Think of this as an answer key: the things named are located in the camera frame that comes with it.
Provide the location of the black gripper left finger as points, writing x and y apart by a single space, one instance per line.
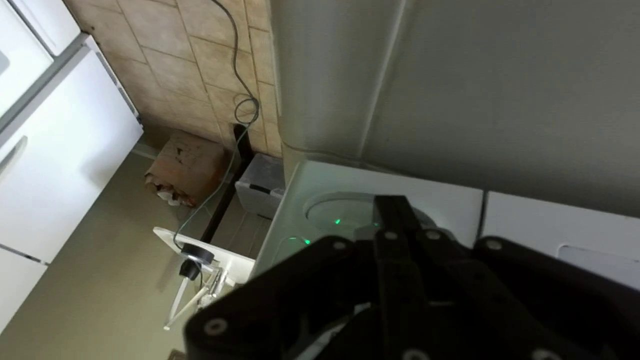
284 311

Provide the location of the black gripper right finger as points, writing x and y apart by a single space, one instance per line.
493 300

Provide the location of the white microwave oven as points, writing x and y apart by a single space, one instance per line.
514 119

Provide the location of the grey plastic bin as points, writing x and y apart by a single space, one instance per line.
262 184

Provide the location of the brown cardboard box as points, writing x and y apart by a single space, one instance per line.
186 170

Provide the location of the white kitchen cabinets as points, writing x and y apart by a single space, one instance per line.
67 124

